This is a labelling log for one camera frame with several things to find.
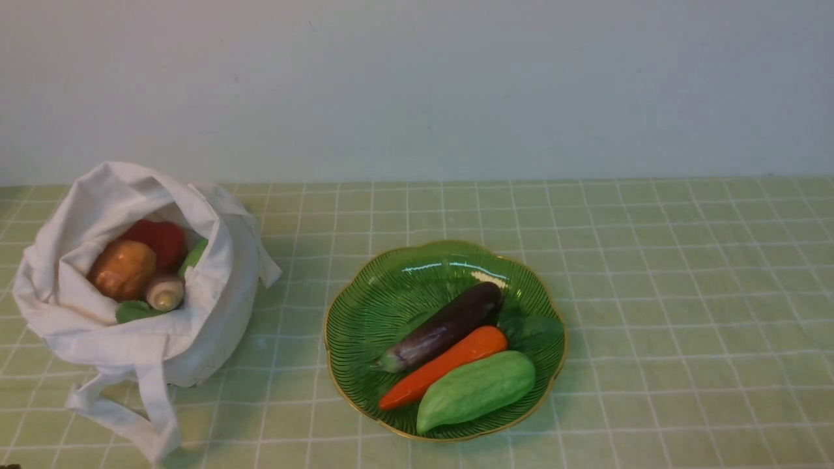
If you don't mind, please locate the green vegetable in bag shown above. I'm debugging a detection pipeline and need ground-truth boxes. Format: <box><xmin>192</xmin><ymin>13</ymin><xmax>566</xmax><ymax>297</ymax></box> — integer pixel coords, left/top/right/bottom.
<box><xmin>178</xmin><ymin>238</ymin><xmax>208</xmax><ymax>279</ymax></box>

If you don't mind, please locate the green checkered tablecloth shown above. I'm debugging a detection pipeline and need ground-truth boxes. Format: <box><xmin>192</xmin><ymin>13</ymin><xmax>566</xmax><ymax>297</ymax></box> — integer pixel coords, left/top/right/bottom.
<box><xmin>0</xmin><ymin>176</ymin><xmax>834</xmax><ymax>469</ymax></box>

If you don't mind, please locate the brown potato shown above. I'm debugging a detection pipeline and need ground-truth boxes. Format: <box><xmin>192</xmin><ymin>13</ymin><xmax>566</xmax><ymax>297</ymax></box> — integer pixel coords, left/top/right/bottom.
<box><xmin>87</xmin><ymin>238</ymin><xmax>157</xmax><ymax>302</ymax></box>

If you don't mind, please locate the green leaf-shaped glass plate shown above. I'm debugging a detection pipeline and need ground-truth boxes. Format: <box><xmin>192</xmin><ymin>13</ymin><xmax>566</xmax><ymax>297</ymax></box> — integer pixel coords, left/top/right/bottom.
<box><xmin>324</xmin><ymin>240</ymin><xmax>567</xmax><ymax>442</ymax></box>

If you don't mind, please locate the orange carrot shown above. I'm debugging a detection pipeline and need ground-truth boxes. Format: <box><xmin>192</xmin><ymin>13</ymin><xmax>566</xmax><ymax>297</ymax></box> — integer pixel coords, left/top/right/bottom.
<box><xmin>378</xmin><ymin>326</ymin><xmax>508</xmax><ymax>412</ymax></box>

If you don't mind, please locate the beige mushroom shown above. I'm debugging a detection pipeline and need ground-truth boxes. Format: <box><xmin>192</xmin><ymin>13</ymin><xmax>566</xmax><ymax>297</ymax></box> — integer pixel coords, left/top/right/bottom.
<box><xmin>144</xmin><ymin>274</ymin><xmax>186</xmax><ymax>313</ymax></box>

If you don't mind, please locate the light green bitter gourd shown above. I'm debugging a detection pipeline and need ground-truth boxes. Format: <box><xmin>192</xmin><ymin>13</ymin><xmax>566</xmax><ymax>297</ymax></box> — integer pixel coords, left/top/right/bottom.
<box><xmin>415</xmin><ymin>350</ymin><xmax>536</xmax><ymax>434</ymax></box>

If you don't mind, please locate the red bell pepper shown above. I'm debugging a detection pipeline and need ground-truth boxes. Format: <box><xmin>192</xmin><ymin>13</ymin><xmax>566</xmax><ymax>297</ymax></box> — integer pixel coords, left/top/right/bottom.
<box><xmin>119</xmin><ymin>219</ymin><xmax>188</xmax><ymax>274</ymax></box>

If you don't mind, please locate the green leaf in bag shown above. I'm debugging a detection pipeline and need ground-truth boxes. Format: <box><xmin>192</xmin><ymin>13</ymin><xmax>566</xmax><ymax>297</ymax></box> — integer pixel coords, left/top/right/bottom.
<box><xmin>115</xmin><ymin>300</ymin><xmax>165</xmax><ymax>324</ymax></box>

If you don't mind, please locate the dark green leafy vegetable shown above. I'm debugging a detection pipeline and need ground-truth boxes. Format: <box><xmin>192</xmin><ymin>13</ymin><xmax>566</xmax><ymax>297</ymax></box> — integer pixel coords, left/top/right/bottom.
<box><xmin>497</xmin><ymin>308</ymin><xmax>565</xmax><ymax>354</ymax></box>

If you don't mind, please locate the purple eggplant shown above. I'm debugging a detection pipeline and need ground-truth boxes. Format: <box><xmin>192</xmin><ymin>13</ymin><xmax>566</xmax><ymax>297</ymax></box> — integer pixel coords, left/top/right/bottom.
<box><xmin>371</xmin><ymin>281</ymin><xmax>504</xmax><ymax>373</ymax></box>

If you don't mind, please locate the white cloth tote bag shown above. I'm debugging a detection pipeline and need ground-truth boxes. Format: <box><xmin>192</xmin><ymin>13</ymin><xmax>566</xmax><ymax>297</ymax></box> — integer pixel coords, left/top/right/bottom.
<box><xmin>12</xmin><ymin>162</ymin><xmax>282</xmax><ymax>463</ymax></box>

